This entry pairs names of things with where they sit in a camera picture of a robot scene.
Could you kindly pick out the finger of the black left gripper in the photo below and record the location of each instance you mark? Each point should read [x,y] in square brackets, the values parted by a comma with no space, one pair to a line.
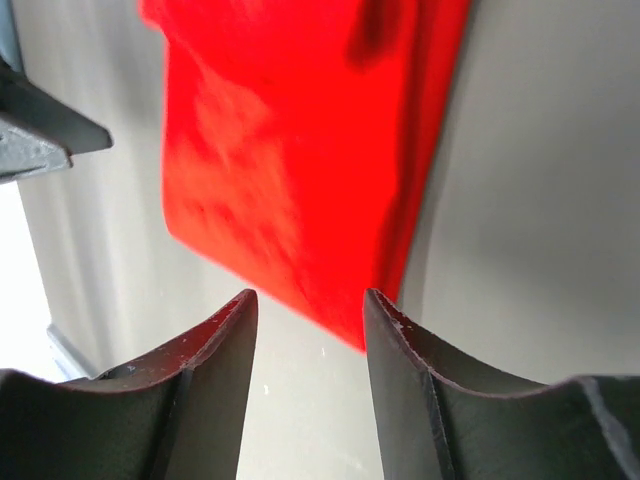
[40,134]

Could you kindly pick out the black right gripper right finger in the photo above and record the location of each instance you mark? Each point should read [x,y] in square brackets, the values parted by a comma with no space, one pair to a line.
[442,414]

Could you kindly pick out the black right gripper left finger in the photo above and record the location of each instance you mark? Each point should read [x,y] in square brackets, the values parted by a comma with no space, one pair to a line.
[175,412]

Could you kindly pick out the red t shirt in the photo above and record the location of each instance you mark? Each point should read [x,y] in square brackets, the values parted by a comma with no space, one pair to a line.
[298,139]

